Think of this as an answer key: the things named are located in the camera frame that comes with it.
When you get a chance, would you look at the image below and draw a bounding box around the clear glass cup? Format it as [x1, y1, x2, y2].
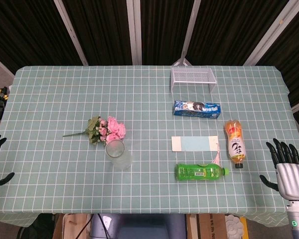
[105, 139, 133, 171]

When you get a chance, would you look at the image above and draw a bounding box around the green checked tablecloth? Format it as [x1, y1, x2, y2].
[0, 65, 299, 227]

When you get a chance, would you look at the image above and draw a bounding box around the brown cardboard box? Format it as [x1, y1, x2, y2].
[186, 213, 227, 239]

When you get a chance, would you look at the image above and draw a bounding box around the light wooden board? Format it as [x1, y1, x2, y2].
[52, 213, 91, 239]

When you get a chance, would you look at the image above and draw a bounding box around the white flower-shaped object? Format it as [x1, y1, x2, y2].
[225, 214, 245, 239]

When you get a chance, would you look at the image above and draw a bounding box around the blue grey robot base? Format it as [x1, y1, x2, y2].
[89, 213, 187, 239]

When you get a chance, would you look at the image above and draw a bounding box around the green drink bottle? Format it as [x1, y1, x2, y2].
[174, 163, 230, 182]

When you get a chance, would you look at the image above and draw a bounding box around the pink artificial flower bouquet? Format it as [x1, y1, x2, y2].
[62, 116, 127, 146]

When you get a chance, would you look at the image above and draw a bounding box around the white frame post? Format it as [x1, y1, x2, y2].
[173, 0, 201, 67]
[53, 0, 89, 66]
[126, 0, 143, 65]
[244, 0, 299, 66]

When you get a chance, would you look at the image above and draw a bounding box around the blue cookie box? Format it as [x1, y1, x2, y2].
[173, 100, 221, 120]

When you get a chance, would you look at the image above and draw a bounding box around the black pleated curtain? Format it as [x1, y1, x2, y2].
[0, 0, 299, 130]

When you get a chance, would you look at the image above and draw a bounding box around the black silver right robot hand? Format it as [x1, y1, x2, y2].
[259, 138, 299, 200]

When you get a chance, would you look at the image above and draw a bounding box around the white wire mesh shelf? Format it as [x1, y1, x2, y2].
[170, 66, 217, 93]

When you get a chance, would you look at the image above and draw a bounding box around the orange drink bottle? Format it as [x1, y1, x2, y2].
[223, 119, 247, 169]

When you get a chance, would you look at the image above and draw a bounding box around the pale blue bookmark with tassel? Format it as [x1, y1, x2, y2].
[171, 135, 222, 165]

